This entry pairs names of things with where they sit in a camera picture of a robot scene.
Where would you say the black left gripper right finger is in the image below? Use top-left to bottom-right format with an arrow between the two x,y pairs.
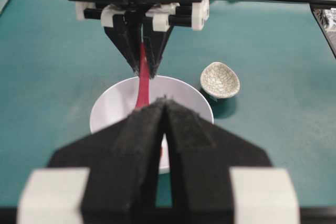
164,98 -> 301,224

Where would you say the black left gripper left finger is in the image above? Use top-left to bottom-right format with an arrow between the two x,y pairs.
16,99 -> 165,223

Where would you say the red spoon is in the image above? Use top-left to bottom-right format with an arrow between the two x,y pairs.
135,42 -> 150,109

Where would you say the white bowl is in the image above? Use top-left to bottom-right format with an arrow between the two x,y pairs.
90,76 -> 213,178

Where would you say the crackle glazed small dish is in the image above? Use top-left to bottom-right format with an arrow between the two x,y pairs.
200,62 -> 240,101

